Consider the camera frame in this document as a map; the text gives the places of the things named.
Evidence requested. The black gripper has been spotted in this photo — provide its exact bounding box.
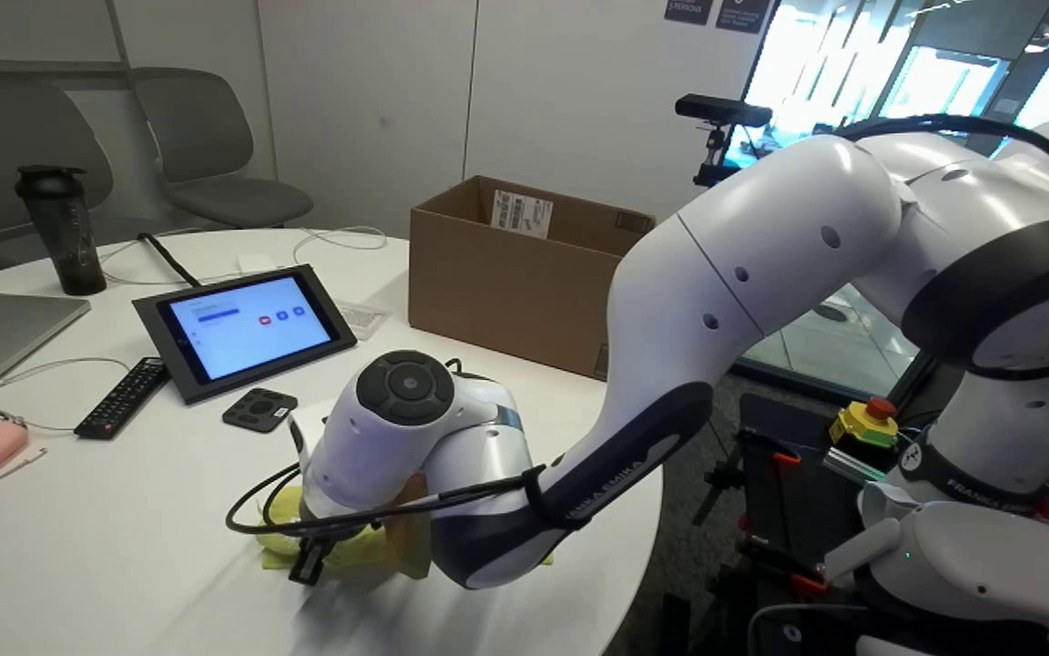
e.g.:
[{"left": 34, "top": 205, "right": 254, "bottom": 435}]
[{"left": 288, "top": 534, "right": 335, "bottom": 587}]

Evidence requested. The yellow-green towel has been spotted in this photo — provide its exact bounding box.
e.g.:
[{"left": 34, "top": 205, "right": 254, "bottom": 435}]
[{"left": 250, "top": 477, "right": 565, "bottom": 584}]

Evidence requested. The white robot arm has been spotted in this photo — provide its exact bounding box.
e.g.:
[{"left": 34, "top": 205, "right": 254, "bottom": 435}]
[{"left": 291, "top": 112, "right": 1049, "bottom": 587}]

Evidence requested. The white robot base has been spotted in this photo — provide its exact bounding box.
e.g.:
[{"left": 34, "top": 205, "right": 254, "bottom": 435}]
[{"left": 815, "top": 486, "right": 1049, "bottom": 638}]

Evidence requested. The brown cardboard box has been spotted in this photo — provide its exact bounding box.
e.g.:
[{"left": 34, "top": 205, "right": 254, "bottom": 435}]
[{"left": 407, "top": 174, "right": 654, "bottom": 378}]

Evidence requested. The small black square device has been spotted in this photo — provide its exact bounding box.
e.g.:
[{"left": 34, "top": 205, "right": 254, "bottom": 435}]
[{"left": 223, "top": 385, "right": 299, "bottom": 435}]

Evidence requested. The black tablet with blue screen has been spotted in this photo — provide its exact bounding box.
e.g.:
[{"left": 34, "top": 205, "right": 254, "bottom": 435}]
[{"left": 135, "top": 267, "right": 357, "bottom": 406}]

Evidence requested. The black remote control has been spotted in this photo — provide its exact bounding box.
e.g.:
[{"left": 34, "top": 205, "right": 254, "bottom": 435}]
[{"left": 73, "top": 356, "right": 166, "bottom": 442}]

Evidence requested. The dark drinking bottle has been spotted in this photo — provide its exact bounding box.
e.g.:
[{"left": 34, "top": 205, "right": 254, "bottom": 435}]
[{"left": 15, "top": 163, "right": 106, "bottom": 295}]

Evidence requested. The grey office chair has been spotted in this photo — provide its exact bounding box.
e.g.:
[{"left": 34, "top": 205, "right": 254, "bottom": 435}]
[{"left": 126, "top": 65, "right": 312, "bottom": 226}]

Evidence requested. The red yellow emergency stop button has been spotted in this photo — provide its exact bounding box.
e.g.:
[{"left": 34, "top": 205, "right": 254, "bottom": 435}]
[{"left": 830, "top": 398, "right": 900, "bottom": 448}]

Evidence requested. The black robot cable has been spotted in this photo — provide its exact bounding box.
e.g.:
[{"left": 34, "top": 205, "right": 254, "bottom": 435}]
[{"left": 223, "top": 415, "right": 555, "bottom": 543}]

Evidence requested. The black camera on stand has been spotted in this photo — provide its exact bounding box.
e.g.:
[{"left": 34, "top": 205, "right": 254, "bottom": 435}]
[{"left": 674, "top": 93, "right": 771, "bottom": 185}]

